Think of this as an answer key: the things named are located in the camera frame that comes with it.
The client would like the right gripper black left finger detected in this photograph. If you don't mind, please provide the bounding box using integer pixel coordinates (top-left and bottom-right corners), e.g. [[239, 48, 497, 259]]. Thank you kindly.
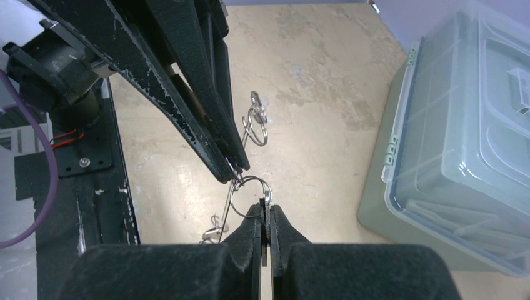
[[57, 204, 261, 299]]

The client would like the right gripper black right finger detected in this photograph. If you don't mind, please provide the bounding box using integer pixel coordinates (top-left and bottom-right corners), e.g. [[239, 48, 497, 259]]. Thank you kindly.
[[271, 205, 461, 299]]

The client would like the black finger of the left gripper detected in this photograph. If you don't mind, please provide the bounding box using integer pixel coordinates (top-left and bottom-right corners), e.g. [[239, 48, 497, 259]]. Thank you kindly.
[[146, 1, 250, 171], [34, 1, 238, 183]]

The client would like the steel perforated key plate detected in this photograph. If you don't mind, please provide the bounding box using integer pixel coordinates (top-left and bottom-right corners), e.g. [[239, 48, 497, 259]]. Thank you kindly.
[[199, 91, 273, 245]]

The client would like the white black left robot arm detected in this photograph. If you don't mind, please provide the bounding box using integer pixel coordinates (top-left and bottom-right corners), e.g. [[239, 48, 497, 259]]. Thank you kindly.
[[1, 1, 250, 183]]

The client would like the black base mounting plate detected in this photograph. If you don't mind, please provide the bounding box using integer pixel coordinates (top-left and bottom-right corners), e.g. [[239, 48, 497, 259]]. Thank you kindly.
[[32, 79, 140, 299]]

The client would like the clear green plastic storage box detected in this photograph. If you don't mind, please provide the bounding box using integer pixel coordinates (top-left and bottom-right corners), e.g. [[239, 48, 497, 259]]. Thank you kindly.
[[357, 1, 529, 278]]

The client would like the steel split ring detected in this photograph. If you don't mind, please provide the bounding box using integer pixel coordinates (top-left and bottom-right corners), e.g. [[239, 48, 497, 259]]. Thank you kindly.
[[242, 105, 270, 148], [229, 175, 274, 219]]

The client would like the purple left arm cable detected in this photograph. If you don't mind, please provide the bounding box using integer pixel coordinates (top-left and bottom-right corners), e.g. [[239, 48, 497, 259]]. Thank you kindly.
[[0, 68, 59, 250]]

